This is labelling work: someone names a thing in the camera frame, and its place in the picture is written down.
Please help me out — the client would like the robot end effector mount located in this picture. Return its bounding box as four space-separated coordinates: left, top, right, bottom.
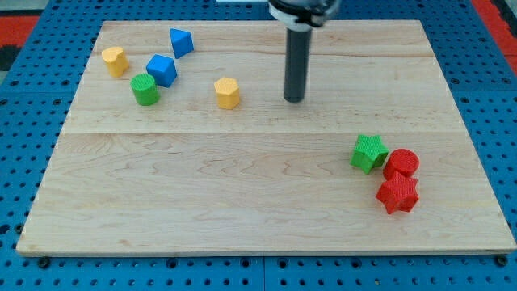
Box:
268 0 340 32

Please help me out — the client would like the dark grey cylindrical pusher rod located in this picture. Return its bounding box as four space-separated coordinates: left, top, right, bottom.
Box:
284 29 312 103

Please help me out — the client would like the yellow hexagon block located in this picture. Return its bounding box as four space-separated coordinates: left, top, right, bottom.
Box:
214 77 240 110

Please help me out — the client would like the green star block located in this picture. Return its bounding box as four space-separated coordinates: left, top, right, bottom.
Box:
350 134 389 175

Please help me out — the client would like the red star block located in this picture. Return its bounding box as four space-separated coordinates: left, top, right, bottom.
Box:
376 171 419 214

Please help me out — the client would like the blue triangle block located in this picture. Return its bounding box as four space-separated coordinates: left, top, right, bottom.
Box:
170 28 194 59

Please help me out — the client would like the blue cube block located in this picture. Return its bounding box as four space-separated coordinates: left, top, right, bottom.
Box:
146 54 177 87

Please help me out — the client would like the red cylinder block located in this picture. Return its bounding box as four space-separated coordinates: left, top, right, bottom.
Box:
383 148 420 179

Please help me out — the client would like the green cylinder block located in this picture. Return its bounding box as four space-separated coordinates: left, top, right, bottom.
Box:
130 74 160 106

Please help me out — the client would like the wooden board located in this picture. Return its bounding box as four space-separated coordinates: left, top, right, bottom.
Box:
16 20 516 257

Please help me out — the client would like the yellow heart block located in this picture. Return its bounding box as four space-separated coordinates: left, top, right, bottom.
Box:
101 46 129 78

